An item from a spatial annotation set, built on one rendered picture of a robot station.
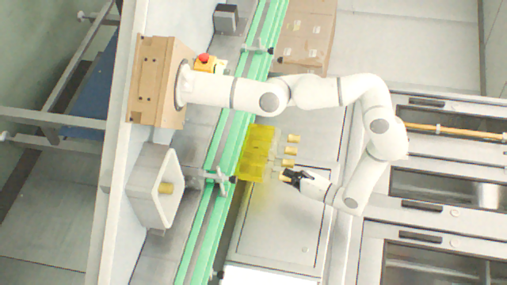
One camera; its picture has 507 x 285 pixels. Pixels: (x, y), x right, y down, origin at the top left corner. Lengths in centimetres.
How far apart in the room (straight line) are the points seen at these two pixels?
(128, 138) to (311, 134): 92
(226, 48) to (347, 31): 508
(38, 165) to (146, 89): 98
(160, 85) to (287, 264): 78
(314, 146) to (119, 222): 93
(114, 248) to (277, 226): 63
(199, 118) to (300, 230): 54
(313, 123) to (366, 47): 472
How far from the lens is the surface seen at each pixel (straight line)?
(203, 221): 179
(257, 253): 190
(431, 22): 741
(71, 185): 224
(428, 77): 668
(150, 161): 159
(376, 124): 148
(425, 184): 214
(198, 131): 185
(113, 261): 159
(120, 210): 156
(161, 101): 145
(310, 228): 194
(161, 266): 172
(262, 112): 151
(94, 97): 209
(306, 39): 589
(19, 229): 222
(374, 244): 198
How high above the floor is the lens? 136
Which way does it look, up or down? 11 degrees down
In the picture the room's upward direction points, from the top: 98 degrees clockwise
